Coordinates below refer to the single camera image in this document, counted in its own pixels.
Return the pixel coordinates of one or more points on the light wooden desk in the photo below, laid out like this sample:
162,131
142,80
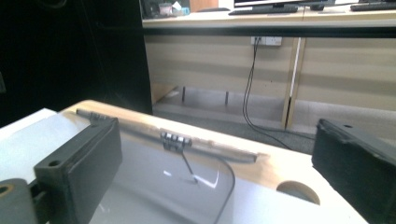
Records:
202,62

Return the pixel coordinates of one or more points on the white power socket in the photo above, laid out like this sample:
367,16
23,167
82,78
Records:
271,41

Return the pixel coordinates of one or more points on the white table sheet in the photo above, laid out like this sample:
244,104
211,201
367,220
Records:
25,146

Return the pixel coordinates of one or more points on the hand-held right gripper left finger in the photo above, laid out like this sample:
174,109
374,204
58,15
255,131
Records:
81,174

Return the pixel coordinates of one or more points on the black horizontal frame bar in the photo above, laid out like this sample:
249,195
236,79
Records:
249,32

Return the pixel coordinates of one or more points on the black curtain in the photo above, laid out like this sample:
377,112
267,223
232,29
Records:
77,56

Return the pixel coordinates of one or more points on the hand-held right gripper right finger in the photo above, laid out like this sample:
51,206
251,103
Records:
358,174

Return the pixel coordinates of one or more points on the black keyboard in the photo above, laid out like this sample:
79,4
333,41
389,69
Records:
264,9
373,6

